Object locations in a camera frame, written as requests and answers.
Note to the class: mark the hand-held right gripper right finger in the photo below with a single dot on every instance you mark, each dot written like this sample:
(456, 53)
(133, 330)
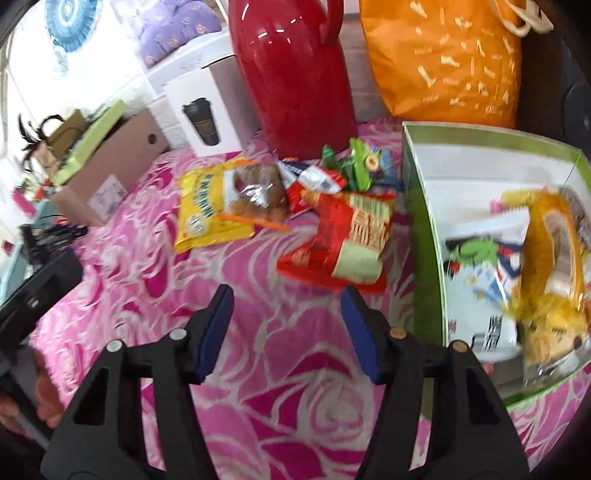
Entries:
(362, 337)

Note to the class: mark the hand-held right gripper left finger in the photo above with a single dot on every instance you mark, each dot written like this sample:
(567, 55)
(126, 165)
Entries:
(214, 332)

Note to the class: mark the purple bedding poster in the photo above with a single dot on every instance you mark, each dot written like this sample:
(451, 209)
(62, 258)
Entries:
(180, 27)

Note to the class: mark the person's left hand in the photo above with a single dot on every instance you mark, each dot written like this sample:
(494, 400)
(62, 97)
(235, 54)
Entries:
(48, 387)

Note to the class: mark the orange tote bag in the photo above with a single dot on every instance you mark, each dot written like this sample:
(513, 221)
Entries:
(448, 60)

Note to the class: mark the yellow printed snack packet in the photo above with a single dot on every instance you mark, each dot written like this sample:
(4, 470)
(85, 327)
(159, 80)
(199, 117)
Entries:
(203, 207)

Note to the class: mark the green box lid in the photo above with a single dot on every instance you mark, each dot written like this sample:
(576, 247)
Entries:
(92, 138)

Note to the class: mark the white blue-print snack packet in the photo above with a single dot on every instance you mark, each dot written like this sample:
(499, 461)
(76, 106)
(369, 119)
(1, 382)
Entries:
(485, 300)

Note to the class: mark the green candy packet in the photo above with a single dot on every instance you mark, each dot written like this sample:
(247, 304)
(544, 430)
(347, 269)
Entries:
(364, 164)

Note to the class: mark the pink floral tablecloth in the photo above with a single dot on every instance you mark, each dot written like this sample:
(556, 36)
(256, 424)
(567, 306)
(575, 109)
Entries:
(277, 392)

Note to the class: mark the brown handbag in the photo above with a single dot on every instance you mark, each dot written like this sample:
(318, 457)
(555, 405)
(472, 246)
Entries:
(67, 129)

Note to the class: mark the brown cardboard box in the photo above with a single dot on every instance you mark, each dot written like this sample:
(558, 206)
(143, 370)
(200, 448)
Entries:
(111, 170)

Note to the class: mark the brown bread clear packet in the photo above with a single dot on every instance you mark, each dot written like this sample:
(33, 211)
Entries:
(256, 191)

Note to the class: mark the red thermos jug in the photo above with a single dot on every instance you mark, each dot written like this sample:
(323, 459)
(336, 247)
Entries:
(295, 74)

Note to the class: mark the green cardboard box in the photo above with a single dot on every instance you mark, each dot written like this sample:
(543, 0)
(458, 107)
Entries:
(425, 230)

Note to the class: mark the red cracker packet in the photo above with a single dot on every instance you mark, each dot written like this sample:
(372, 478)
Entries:
(351, 240)

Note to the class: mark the yellow clear snack packet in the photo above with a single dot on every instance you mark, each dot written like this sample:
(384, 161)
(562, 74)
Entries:
(554, 277)

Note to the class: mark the red white snack packet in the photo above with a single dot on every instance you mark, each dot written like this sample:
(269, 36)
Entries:
(314, 180)

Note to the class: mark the blue paper fan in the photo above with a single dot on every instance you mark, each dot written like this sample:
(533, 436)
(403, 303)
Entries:
(69, 23)

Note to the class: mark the white cup picture box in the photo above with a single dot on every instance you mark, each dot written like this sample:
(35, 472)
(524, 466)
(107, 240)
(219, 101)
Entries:
(207, 110)

